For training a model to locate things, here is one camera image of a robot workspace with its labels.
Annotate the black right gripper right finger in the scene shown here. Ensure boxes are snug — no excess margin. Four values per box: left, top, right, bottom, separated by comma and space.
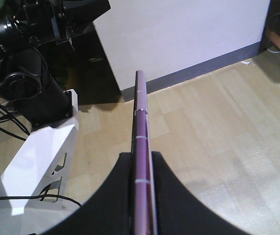
152, 151, 247, 235

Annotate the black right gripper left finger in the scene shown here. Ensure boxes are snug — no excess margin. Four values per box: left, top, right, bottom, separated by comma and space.
42, 152, 133, 235

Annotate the black foldable phone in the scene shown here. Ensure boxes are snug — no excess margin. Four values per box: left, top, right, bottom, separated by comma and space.
132, 70, 158, 235

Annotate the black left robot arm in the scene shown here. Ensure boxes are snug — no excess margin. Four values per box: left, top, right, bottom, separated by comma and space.
0, 0, 110, 235

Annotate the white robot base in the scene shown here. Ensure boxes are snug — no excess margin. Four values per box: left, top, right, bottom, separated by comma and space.
0, 89, 79, 235

